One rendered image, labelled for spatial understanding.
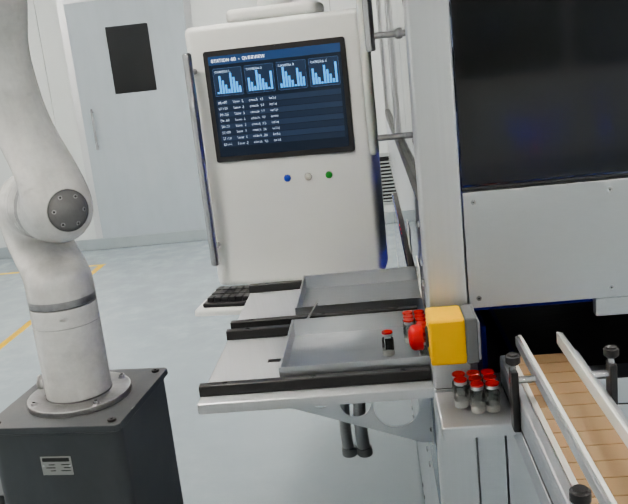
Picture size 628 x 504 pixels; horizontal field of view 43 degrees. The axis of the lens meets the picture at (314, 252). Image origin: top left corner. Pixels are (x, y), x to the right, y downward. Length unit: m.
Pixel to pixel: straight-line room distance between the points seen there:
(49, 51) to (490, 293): 6.26
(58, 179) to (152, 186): 5.71
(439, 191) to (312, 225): 1.08
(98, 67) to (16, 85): 5.71
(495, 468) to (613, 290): 0.35
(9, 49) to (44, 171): 0.20
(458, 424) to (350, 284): 0.81
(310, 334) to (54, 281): 0.52
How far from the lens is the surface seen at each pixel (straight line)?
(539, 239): 1.28
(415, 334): 1.22
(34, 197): 1.39
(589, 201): 1.29
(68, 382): 1.51
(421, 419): 1.48
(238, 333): 1.67
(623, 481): 0.99
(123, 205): 7.20
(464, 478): 1.41
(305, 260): 2.31
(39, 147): 1.42
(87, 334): 1.49
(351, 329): 1.63
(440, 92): 1.23
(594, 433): 1.09
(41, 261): 1.50
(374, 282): 1.96
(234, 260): 2.36
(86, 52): 7.16
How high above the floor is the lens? 1.42
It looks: 13 degrees down
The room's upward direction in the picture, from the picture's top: 6 degrees counter-clockwise
